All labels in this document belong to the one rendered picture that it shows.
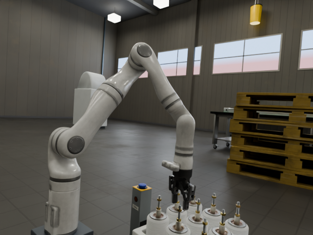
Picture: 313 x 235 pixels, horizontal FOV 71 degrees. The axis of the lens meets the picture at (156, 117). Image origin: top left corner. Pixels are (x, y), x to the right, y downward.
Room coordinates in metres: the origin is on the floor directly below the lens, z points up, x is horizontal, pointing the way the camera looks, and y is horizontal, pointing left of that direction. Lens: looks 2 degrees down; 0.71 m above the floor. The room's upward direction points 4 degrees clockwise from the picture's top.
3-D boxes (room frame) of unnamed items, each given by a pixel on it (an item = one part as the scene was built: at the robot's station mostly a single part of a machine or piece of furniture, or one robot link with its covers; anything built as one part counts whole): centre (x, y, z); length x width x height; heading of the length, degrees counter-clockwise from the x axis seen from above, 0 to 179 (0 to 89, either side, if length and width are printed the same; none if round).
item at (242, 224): (0.92, -0.37, 0.25); 0.08 x 0.08 x 0.01
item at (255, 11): (7.40, -3.04, 4.06); 0.36 x 0.35 x 0.56; 50
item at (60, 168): (0.70, 0.28, 0.54); 0.09 x 0.09 x 0.17; 47
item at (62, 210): (0.70, 0.28, 0.39); 0.09 x 0.09 x 0.17; 50
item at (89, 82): (6.86, 2.06, 0.85); 0.83 x 0.74 x 1.70; 53
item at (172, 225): (0.84, -0.11, 0.25); 0.08 x 0.08 x 0.01
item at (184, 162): (0.84, -0.10, 0.52); 0.11 x 0.09 x 0.06; 122
